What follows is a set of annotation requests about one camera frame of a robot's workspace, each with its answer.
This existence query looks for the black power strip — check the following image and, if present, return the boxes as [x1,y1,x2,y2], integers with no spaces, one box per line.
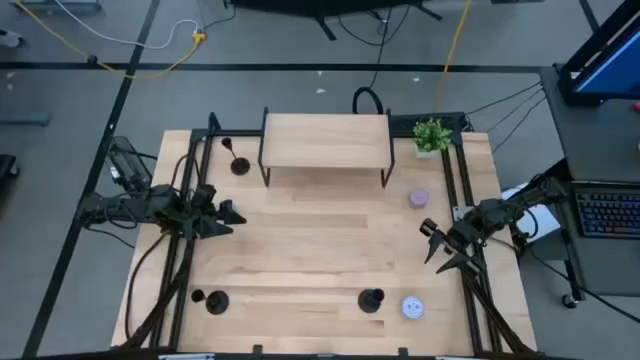
[389,112,467,137]

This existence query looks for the black candlestick holder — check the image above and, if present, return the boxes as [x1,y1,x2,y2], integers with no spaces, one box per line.
[357,287,386,315]
[190,288,231,316]
[220,137,251,177]

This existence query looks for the long yellow cable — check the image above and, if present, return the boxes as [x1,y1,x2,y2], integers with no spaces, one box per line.
[432,0,474,114]

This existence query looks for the grey equipment cart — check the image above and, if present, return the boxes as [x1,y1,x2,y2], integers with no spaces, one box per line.
[538,64,640,309]

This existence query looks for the black chair base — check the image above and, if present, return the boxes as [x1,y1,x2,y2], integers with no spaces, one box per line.
[0,153,21,180]

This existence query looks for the grey metal foot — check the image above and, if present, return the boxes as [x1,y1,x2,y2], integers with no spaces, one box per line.
[9,0,103,12]
[0,112,51,127]

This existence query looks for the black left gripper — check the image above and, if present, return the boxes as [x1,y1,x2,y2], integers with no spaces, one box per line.
[174,183,247,240]

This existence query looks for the long black cable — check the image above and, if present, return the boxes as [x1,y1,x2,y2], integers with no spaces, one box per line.
[522,242,640,325]

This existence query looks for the black wire mesh basket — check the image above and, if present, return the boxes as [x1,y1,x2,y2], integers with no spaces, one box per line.
[103,135,154,194]

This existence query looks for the purple candle jar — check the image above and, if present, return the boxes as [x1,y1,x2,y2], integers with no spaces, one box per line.
[408,187,431,209]

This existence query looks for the thick black cable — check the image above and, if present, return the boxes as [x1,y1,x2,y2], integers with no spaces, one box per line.
[123,230,174,342]

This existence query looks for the thin black cable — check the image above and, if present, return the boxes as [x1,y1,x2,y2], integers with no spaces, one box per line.
[465,81,544,116]
[485,88,545,134]
[491,96,547,153]

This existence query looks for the black looped cable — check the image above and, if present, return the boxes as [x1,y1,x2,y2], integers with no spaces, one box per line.
[352,0,396,115]

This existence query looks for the wooden shelf riser black legs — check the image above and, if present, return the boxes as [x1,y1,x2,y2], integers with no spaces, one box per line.
[257,106,396,189]

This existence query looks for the black partition screen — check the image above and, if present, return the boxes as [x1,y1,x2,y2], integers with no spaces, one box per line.
[227,0,444,42]

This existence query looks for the black aluminium frame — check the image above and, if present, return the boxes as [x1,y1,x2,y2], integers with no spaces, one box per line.
[118,110,539,360]

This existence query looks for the yellow extension cable with plug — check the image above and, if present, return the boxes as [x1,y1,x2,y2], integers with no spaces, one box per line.
[12,0,208,80]

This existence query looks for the person's foot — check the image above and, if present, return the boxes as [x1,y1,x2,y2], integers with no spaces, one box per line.
[0,29,25,50]

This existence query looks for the green plant white pot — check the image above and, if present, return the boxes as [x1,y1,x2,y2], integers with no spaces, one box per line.
[412,117,454,160]

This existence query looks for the white cable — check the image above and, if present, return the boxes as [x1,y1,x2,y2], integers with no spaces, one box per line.
[52,0,201,50]

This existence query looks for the white box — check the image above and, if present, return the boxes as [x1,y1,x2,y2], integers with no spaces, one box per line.
[501,183,562,245]

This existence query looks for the computer monitor blue screen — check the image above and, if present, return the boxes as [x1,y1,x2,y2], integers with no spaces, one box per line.
[556,0,640,107]

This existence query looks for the black backlit keyboard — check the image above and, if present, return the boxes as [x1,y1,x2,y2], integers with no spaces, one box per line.
[573,184,640,240]

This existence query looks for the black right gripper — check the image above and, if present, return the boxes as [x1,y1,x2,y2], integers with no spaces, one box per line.
[418,217,485,275]

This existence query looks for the white blue patterned candle jar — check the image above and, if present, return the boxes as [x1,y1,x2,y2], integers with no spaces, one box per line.
[400,295,426,321]

